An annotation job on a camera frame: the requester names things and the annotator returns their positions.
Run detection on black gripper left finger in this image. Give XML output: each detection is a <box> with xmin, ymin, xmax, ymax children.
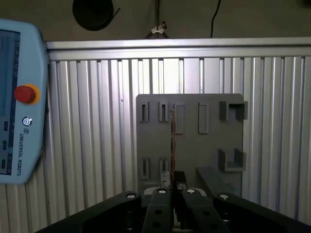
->
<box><xmin>36</xmin><ymin>171</ymin><xmax>174</xmax><ymax>233</ymax></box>

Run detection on white wall clip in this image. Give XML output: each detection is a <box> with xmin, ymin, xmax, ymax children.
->
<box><xmin>150</xmin><ymin>23</ymin><xmax>168</xmax><ymax>34</ymax></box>

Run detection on grey plastic parts rack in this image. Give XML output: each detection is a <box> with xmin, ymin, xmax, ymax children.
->
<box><xmin>135</xmin><ymin>93</ymin><xmax>249</xmax><ymax>198</ymax></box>

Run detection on blue RAM stick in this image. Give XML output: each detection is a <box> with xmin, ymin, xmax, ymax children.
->
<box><xmin>169</xmin><ymin>108</ymin><xmax>178</xmax><ymax>183</ymax></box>

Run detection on thin black hanging cable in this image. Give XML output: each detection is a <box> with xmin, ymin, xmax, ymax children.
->
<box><xmin>209</xmin><ymin>0</ymin><xmax>222</xmax><ymax>38</ymax></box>

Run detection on pale blue teach pendant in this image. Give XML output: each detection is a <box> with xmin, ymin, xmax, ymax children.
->
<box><xmin>0</xmin><ymin>18</ymin><xmax>49</xmax><ymax>186</ymax></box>

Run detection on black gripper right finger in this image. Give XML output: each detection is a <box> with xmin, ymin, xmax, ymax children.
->
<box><xmin>173</xmin><ymin>171</ymin><xmax>311</xmax><ymax>233</ymax></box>

